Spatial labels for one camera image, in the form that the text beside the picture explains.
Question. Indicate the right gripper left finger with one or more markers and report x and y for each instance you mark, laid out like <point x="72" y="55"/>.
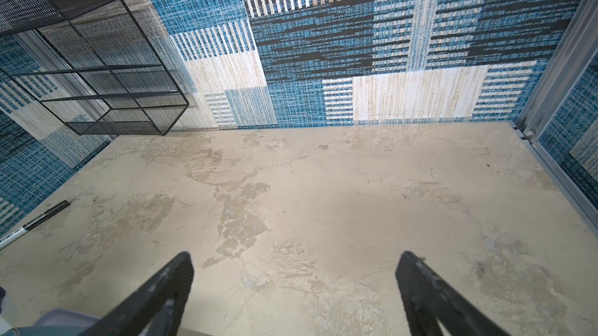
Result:
<point x="156" y="307"/>

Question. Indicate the black marker pen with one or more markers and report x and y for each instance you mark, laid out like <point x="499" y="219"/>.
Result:
<point x="28" y="227"/>

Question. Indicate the black wire shelf rack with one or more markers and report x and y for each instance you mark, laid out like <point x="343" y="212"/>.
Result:
<point x="110" y="79"/>

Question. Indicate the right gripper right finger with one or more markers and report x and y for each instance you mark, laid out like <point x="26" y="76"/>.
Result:
<point x="433" y="306"/>

